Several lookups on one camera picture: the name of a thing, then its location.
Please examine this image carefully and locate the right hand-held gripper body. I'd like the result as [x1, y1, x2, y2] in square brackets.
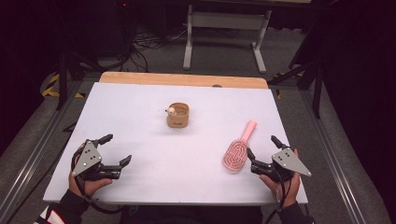
[250, 147, 313, 184]

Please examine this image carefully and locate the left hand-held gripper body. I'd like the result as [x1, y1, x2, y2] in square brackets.
[70, 138, 122, 182]

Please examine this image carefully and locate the pink hairbrush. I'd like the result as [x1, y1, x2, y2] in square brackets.
[221, 119, 258, 173]

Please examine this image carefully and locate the person's left hand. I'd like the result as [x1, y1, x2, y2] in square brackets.
[68, 174, 113, 198]

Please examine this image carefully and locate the person's right hand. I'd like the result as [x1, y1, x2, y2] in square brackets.
[259, 171, 302, 209]

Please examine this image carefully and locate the black metal stand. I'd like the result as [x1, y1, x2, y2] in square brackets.
[267, 59, 325, 119]
[55, 50, 106, 111]

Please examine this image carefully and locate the tan round container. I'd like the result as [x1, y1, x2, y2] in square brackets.
[164, 102, 191, 129]

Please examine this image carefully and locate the yellow black floor tape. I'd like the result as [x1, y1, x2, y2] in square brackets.
[41, 72, 86, 99]

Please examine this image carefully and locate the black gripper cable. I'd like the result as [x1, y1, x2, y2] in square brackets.
[264, 166, 293, 224]
[70, 148, 124, 216]

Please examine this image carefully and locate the aluminium rail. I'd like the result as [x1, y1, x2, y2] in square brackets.
[0, 79, 92, 224]
[298, 89, 369, 224]

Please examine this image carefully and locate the bundle of floor cables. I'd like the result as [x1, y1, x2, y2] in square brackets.
[122, 26, 191, 73]

